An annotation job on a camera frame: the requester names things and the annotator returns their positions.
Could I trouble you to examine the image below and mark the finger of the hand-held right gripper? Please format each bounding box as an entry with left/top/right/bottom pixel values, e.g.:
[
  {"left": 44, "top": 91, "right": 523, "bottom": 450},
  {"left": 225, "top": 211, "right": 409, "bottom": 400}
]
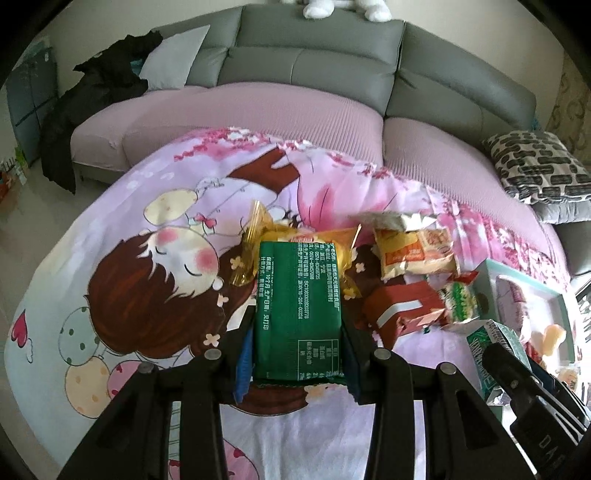
[
  {"left": 482, "top": 344, "right": 543, "bottom": 409},
  {"left": 529, "top": 357, "right": 591, "bottom": 416}
]

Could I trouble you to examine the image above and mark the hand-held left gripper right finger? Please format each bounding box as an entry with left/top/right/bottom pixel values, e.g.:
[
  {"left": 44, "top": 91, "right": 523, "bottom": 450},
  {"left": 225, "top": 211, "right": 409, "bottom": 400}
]
[{"left": 339, "top": 323, "right": 541, "bottom": 480}]

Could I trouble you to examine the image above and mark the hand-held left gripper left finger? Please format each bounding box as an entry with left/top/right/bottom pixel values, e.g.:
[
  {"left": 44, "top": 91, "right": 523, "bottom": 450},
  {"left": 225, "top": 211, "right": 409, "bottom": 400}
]
[{"left": 55, "top": 323, "right": 259, "bottom": 480}]

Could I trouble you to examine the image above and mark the green white snack packet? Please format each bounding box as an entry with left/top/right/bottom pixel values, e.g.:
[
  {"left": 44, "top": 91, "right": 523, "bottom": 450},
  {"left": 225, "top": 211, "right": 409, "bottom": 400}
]
[{"left": 465, "top": 319, "right": 529, "bottom": 407}]

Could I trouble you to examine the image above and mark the yellow jelly cup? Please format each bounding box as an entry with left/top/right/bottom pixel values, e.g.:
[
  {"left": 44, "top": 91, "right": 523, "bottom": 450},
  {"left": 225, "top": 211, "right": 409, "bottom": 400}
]
[{"left": 538, "top": 323, "right": 568, "bottom": 358}]

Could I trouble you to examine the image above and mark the pink purple snack packet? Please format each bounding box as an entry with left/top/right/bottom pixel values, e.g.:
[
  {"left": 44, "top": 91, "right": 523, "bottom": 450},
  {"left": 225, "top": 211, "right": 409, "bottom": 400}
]
[{"left": 501, "top": 277, "right": 532, "bottom": 342}]

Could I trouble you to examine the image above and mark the shallow teal cardboard box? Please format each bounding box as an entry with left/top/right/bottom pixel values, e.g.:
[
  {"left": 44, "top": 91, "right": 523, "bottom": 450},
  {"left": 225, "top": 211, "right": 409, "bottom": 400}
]
[{"left": 471, "top": 257, "right": 583, "bottom": 411}]

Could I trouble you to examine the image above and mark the dark green snack packet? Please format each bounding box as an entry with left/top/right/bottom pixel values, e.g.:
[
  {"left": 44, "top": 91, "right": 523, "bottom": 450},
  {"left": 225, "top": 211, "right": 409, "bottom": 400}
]
[{"left": 252, "top": 240, "right": 347, "bottom": 386}]

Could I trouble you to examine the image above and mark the beige orange snack packet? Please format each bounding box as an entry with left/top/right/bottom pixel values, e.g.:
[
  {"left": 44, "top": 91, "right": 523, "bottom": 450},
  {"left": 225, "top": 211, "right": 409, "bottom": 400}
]
[{"left": 373, "top": 226, "right": 461, "bottom": 282}]

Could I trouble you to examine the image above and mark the yellow snack packet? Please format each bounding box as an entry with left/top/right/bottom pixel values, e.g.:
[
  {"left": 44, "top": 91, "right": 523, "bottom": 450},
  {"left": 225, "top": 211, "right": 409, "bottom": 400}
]
[{"left": 238, "top": 199, "right": 363, "bottom": 298}]

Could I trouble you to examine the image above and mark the silver foil snack packet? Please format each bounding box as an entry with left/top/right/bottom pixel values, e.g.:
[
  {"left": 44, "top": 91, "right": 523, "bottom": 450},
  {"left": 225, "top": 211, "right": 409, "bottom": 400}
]
[{"left": 348, "top": 211, "right": 439, "bottom": 232}]

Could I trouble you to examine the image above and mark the small green speckled packet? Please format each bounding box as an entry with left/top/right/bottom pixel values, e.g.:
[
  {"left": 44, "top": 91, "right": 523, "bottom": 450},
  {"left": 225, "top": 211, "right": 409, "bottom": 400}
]
[{"left": 438, "top": 281, "right": 482, "bottom": 326}]

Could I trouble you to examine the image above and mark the red brown snack packet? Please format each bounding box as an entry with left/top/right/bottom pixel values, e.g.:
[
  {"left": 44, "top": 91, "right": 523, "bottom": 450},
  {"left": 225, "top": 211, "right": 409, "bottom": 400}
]
[{"left": 361, "top": 279, "right": 448, "bottom": 350}]

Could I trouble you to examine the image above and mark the printed cartoon blanket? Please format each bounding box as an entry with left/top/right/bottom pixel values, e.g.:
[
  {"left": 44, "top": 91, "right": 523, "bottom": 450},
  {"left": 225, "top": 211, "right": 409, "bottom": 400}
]
[{"left": 9, "top": 127, "right": 573, "bottom": 480}]

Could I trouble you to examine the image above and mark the plain grey pillow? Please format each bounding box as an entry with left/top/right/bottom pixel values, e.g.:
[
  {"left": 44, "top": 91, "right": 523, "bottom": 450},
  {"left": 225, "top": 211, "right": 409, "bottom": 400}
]
[{"left": 531, "top": 198, "right": 591, "bottom": 227}]

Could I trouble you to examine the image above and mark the black white patterned pillow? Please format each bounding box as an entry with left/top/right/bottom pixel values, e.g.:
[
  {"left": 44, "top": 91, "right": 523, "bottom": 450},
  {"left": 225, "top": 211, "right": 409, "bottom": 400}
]
[{"left": 482, "top": 130, "right": 591, "bottom": 206}]

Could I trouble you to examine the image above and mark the light grey cushion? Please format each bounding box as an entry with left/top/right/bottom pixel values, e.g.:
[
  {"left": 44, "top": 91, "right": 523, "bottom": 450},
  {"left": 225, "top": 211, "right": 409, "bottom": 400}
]
[{"left": 139, "top": 24, "right": 211, "bottom": 90}]

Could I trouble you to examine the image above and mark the grey leather sofa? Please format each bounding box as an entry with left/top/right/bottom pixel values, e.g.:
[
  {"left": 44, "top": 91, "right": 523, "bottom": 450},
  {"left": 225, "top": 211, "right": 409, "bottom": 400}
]
[{"left": 71, "top": 4, "right": 591, "bottom": 278}]

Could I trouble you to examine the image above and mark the black clothing heap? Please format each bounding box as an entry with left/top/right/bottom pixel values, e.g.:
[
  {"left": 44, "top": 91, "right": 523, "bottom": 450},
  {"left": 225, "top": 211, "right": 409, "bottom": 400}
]
[{"left": 39, "top": 31, "right": 164, "bottom": 195}]

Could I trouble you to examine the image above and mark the grey blue cabinet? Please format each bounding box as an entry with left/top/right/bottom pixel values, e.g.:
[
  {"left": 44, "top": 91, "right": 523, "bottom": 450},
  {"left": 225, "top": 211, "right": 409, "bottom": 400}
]
[{"left": 7, "top": 37, "right": 58, "bottom": 167}]

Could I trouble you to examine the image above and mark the grey white plush toy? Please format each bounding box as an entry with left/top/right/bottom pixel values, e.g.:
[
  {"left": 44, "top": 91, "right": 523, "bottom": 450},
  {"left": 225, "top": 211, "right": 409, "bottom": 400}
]
[{"left": 279, "top": 0, "right": 393, "bottom": 21}]

